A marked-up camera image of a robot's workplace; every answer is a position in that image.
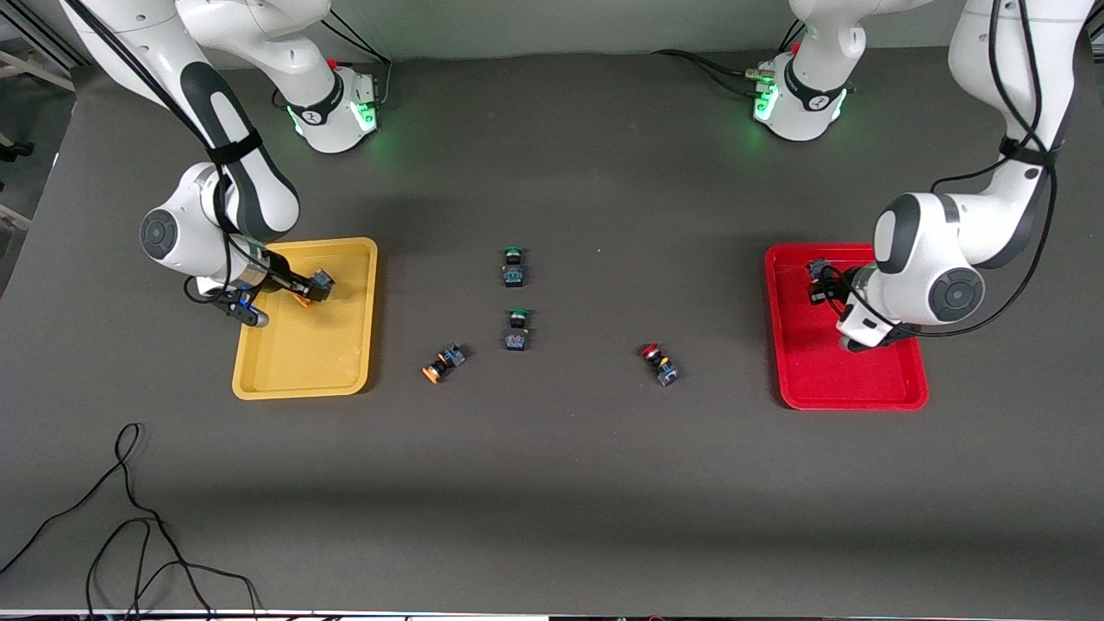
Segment loose thin black cable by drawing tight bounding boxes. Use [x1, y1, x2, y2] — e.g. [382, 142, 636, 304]
[0, 423, 261, 621]

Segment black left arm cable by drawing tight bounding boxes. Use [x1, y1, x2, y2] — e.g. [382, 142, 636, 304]
[826, 0, 1061, 340]

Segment yellow push button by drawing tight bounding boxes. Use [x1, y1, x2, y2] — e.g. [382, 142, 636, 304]
[422, 343, 470, 385]
[295, 268, 336, 309]

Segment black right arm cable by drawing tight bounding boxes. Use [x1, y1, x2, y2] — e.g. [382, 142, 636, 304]
[64, 0, 261, 304]

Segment black arm base cables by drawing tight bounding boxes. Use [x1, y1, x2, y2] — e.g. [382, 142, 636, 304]
[273, 12, 394, 111]
[651, 21, 808, 101]

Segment black left arm base cables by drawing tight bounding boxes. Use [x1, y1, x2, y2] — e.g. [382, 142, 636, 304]
[651, 21, 808, 101]

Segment black right arm base cables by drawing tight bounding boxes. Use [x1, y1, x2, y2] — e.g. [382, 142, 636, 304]
[273, 12, 394, 111]

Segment yellow plastic tray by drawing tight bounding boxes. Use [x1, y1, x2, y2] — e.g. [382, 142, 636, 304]
[231, 237, 380, 401]

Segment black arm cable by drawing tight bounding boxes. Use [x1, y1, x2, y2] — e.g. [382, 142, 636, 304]
[826, 0, 1061, 340]
[64, 0, 261, 304]

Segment red plastic tray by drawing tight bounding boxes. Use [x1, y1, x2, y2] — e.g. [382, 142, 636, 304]
[764, 243, 930, 411]

